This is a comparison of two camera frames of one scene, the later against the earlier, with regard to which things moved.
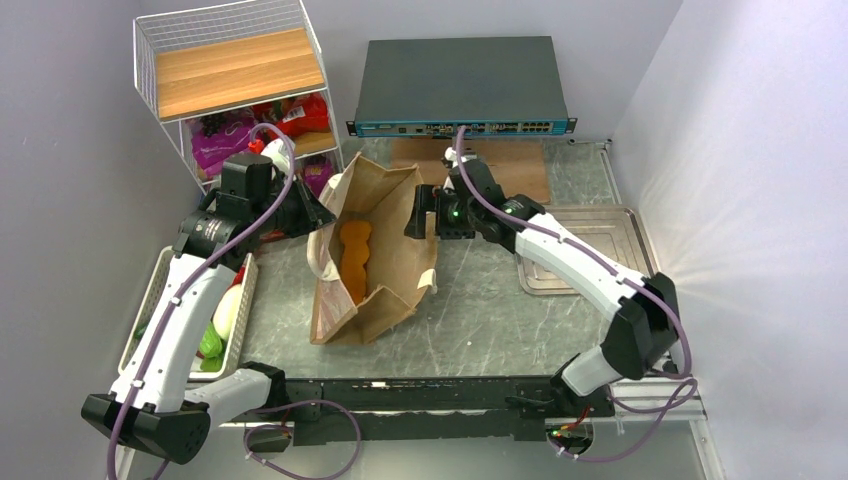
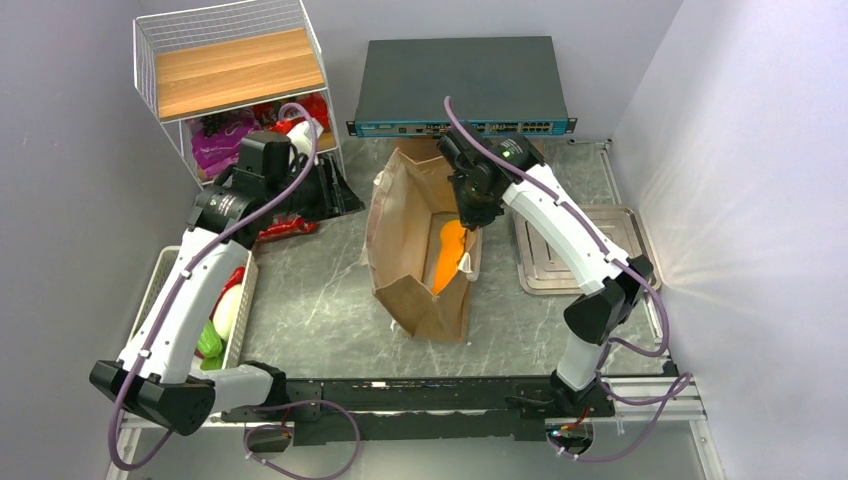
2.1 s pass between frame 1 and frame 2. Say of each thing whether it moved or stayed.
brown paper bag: moved
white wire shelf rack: stayed
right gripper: moved
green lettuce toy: stayed
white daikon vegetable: stayed
